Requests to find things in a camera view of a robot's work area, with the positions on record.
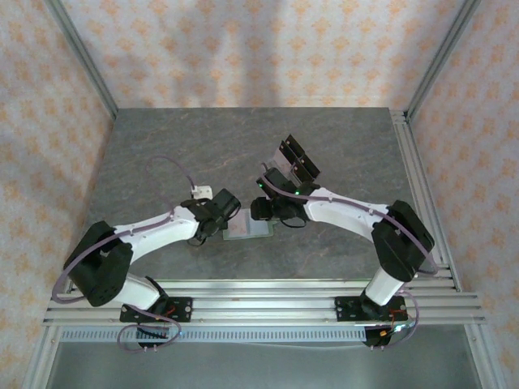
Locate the aluminum extrusion table rail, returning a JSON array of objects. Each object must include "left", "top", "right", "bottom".
[{"left": 389, "top": 108, "right": 462, "bottom": 293}]

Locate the aluminum frame post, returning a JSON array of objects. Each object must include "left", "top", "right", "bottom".
[
  {"left": 463, "top": 323, "right": 503, "bottom": 389},
  {"left": 23, "top": 323, "right": 62, "bottom": 389},
  {"left": 43, "top": 0, "right": 121, "bottom": 119},
  {"left": 404, "top": 0, "right": 483, "bottom": 119}
]

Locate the pale green card holder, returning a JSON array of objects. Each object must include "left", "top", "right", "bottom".
[{"left": 222, "top": 207, "right": 275, "bottom": 242}]

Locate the orange patterned backdrop cloth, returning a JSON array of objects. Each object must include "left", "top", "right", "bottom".
[{"left": 0, "top": 0, "right": 519, "bottom": 389}]

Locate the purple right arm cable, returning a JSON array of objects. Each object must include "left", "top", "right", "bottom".
[{"left": 261, "top": 161, "right": 439, "bottom": 350}]

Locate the slotted grey cable tray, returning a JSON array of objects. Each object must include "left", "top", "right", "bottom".
[{"left": 60, "top": 326, "right": 368, "bottom": 344}]

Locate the pink patterned credit card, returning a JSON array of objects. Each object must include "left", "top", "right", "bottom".
[{"left": 229, "top": 209, "right": 250, "bottom": 238}]

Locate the aluminum extrusion mounting rail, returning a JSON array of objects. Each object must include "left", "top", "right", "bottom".
[{"left": 41, "top": 278, "right": 487, "bottom": 327}]

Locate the grey metal panel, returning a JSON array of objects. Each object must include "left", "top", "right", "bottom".
[{"left": 50, "top": 341, "right": 484, "bottom": 389}]

